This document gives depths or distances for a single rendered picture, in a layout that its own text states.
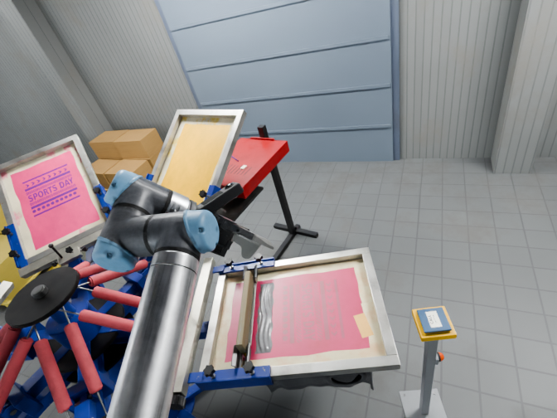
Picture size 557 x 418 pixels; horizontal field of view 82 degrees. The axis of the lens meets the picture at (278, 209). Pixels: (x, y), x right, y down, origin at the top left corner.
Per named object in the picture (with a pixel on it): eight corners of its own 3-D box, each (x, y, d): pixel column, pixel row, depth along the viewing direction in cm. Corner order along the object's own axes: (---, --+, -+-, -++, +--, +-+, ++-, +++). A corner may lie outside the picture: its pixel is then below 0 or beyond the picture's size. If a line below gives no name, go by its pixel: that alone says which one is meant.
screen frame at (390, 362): (369, 251, 163) (368, 246, 161) (400, 369, 118) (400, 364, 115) (222, 273, 176) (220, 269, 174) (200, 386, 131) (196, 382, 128)
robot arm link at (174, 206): (170, 188, 72) (176, 192, 65) (189, 197, 74) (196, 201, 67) (155, 219, 71) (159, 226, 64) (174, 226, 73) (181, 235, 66)
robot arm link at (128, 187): (97, 211, 63) (113, 178, 68) (152, 231, 68) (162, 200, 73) (107, 192, 58) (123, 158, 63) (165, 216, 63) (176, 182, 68)
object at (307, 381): (368, 373, 153) (363, 333, 131) (372, 392, 147) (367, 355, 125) (275, 381, 161) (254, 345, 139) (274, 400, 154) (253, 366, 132)
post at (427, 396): (437, 389, 193) (451, 294, 135) (451, 431, 176) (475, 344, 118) (399, 391, 197) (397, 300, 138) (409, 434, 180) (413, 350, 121)
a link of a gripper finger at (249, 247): (264, 267, 73) (229, 250, 74) (276, 243, 73) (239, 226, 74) (263, 268, 69) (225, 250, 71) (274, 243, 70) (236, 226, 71)
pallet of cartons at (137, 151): (124, 167, 553) (101, 131, 510) (181, 165, 508) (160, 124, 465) (89, 199, 494) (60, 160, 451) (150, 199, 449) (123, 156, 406)
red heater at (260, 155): (244, 148, 275) (239, 135, 268) (290, 153, 251) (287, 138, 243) (198, 191, 239) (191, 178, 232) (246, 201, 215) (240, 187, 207)
